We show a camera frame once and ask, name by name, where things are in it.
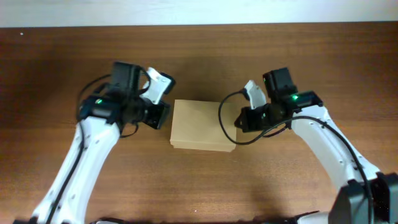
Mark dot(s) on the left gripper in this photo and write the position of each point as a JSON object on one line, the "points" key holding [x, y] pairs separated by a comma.
{"points": [[158, 114]]}

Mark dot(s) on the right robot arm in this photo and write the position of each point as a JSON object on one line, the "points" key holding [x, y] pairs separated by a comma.
{"points": [[365, 194]]}

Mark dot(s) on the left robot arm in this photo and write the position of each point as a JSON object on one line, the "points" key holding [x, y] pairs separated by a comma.
{"points": [[98, 129]]}

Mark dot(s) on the brown cardboard box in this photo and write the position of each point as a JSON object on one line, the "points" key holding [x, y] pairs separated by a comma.
{"points": [[195, 125]]}

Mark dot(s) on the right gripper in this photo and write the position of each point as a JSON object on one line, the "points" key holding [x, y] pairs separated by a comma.
{"points": [[245, 119]]}

